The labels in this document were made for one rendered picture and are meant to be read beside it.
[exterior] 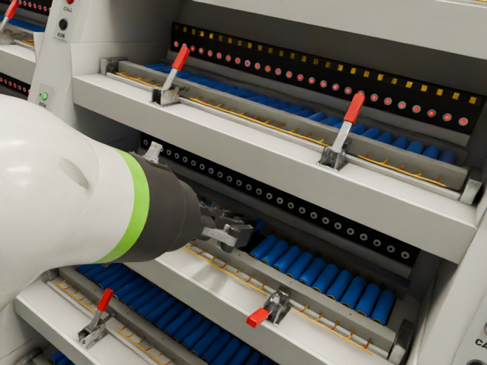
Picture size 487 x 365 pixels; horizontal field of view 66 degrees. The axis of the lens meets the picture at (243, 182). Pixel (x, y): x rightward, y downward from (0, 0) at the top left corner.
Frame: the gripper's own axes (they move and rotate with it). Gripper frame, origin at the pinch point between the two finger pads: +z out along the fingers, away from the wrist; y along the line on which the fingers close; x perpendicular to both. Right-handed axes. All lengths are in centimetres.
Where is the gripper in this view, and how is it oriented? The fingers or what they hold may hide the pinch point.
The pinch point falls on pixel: (235, 224)
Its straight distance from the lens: 53.8
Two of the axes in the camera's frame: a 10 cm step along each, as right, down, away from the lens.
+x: -4.0, 9.2, 0.0
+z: 3.9, 1.7, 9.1
